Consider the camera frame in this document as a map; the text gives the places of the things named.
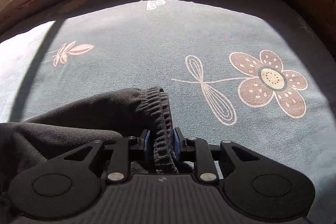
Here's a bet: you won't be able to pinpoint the black sweatpants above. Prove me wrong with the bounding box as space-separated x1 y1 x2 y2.
0 86 180 198

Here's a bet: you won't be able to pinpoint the grey patterned bed sheet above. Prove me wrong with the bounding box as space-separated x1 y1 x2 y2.
1 0 335 223

